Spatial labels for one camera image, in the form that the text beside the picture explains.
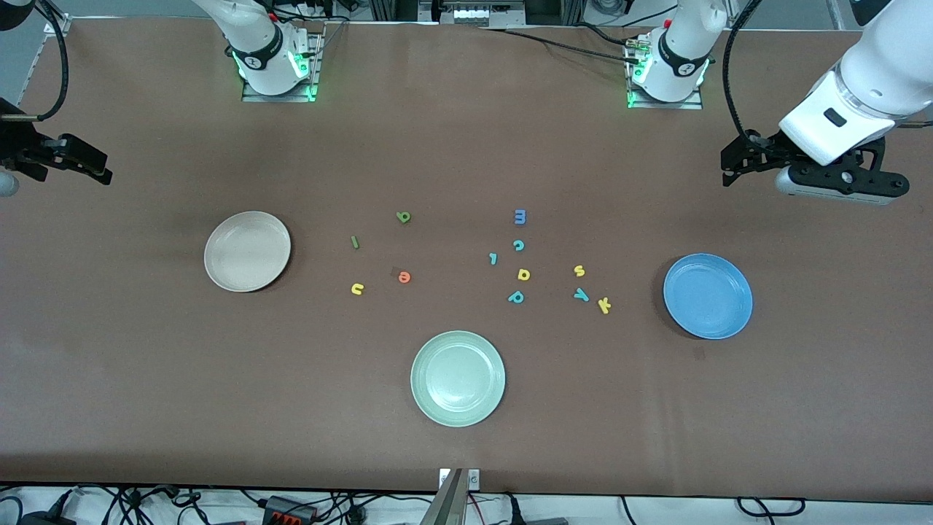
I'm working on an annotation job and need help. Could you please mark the blue plate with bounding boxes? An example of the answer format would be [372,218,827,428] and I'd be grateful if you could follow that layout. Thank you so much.
[663,253,754,341]

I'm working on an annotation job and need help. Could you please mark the beige brown plate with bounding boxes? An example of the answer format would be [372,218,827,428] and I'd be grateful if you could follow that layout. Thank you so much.
[204,211,292,293]

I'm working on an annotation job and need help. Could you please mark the grey electronics box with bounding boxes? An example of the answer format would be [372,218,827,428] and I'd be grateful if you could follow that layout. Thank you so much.
[417,0,527,28]

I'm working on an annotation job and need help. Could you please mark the pale green plate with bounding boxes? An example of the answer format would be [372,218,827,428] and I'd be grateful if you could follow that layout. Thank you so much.
[410,330,507,428]

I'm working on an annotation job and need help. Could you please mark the black red power strip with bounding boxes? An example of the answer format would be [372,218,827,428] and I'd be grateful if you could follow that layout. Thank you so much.
[262,496,318,524]

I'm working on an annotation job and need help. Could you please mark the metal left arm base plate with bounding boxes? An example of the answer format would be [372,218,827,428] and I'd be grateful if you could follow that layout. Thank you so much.
[627,33,705,111]

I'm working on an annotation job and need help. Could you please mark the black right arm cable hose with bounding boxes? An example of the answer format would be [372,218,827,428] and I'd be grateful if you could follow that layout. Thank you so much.
[31,0,71,123]

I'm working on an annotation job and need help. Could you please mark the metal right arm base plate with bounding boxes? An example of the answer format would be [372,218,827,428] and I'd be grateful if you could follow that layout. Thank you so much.
[241,22,325,104]

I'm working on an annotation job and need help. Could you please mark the long black table cable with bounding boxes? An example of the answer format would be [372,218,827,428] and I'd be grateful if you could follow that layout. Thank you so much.
[481,26,646,65]

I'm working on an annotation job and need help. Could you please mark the black tangled floor cables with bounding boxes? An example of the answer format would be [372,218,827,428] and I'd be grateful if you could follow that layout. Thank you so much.
[73,485,263,525]

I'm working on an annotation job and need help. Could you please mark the black looped floor cable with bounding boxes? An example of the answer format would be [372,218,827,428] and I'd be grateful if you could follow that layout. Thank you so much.
[736,497,806,518]

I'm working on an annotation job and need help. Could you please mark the metal camera stand bracket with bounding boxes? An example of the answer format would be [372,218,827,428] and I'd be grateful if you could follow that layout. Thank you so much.
[419,468,465,525]

